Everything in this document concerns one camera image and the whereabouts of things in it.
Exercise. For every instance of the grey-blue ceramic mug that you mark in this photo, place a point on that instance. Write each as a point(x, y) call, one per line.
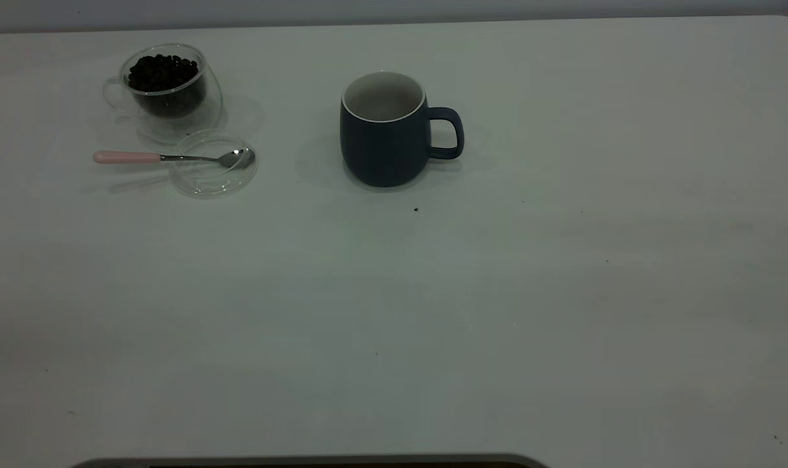
point(384, 153)

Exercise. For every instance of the round clear glass lid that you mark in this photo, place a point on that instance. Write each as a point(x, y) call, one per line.
point(208, 182)

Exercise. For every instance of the large coffee bean heap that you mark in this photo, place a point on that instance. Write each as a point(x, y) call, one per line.
point(163, 75)

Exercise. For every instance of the clear double-wall glass cup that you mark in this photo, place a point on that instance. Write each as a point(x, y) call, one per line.
point(212, 104)

